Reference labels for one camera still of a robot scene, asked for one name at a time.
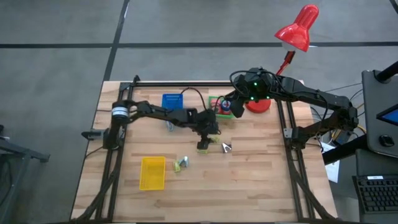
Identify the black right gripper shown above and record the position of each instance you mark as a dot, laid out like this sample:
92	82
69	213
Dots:
256	88

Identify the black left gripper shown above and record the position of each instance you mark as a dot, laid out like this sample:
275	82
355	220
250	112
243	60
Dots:
207	123

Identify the blue tape roll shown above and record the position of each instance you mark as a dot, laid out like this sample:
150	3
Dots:
226	105

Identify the yellow-green packet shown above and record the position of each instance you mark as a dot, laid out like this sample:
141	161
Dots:
202	152
215	139

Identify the red tape roll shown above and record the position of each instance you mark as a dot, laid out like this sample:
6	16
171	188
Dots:
217	105

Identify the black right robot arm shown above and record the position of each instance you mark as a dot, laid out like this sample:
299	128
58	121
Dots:
311	93

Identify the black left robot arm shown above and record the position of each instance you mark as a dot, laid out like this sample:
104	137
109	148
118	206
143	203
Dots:
168	115

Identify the yellow-green stapler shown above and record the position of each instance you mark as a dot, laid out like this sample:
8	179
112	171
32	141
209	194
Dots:
176	167

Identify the green plastic basket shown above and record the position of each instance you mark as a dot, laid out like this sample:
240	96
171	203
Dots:
224	116

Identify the blue plastic basket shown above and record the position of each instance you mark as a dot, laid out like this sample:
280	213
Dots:
172	101

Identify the yellow plastic basket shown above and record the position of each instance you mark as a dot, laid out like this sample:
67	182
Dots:
152	172

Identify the red desk lamp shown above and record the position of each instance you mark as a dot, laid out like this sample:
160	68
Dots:
297	28

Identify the black table clamp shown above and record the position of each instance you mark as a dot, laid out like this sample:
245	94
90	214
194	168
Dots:
93	134

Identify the white paper sheet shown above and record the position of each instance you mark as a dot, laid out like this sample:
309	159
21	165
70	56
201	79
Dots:
332	168

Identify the black tablet blue screen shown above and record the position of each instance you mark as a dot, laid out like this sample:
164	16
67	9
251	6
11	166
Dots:
388	115

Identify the black pole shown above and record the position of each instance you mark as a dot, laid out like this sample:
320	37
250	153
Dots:
387	71

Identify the black keyboard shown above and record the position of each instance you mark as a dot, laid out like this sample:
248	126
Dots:
377	194

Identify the black metal stand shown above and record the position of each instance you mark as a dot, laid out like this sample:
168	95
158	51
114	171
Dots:
18	152

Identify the black aluminium table frame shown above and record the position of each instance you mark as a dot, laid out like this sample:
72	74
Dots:
186	84

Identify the silver corner bracket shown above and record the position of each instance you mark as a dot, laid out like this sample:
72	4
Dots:
287	132

